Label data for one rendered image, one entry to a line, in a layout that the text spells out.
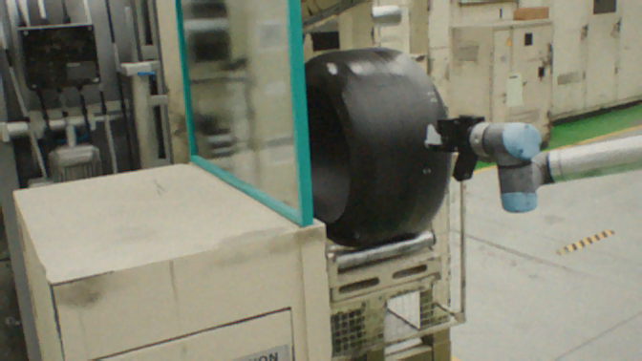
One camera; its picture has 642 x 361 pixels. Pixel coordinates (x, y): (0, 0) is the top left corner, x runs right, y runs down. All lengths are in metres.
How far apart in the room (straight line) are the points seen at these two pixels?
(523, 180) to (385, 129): 0.39
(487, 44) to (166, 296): 5.66
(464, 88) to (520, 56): 0.57
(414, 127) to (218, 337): 0.93
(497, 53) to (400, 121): 4.77
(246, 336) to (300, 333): 0.10
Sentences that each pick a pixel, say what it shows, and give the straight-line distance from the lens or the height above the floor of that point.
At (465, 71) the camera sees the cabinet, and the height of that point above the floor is 0.84.
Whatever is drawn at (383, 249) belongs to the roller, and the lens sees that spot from 1.96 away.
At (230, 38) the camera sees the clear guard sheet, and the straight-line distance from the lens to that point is 1.23.
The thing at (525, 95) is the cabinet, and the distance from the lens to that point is 6.89.
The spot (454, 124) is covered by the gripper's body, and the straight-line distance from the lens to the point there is 1.68.
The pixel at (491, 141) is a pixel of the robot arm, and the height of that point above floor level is 1.27.
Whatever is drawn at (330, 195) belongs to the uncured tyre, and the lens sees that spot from 2.23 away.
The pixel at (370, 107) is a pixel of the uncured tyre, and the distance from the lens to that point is 1.76.
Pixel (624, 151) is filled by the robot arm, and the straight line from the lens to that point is 1.63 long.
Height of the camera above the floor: 1.60
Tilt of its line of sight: 15 degrees down
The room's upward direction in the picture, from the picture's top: 3 degrees counter-clockwise
